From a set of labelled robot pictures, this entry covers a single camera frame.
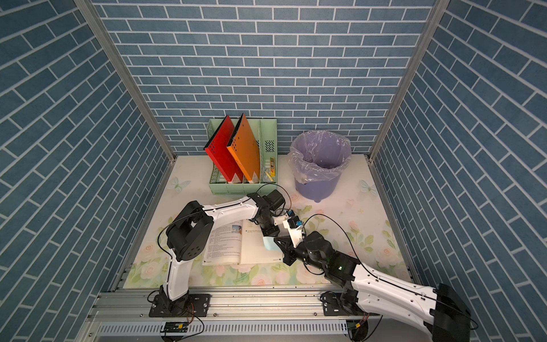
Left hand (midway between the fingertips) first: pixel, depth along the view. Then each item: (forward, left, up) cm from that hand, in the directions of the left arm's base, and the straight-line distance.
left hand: (278, 234), depth 91 cm
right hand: (-10, +1, +16) cm, 19 cm away
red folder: (+25, +26, +27) cm, 45 cm away
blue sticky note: (-10, +3, +13) cm, 16 cm away
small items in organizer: (+34, +4, +1) cm, 34 cm away
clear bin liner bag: (+33, -19, +15) cm, 41 cm away
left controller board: (-32, +34, -3) cm, 47 cm away
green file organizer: (+46, +7, +20) cm, 50 cm away
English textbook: (-4, +16, +1) cm, 17 cm away
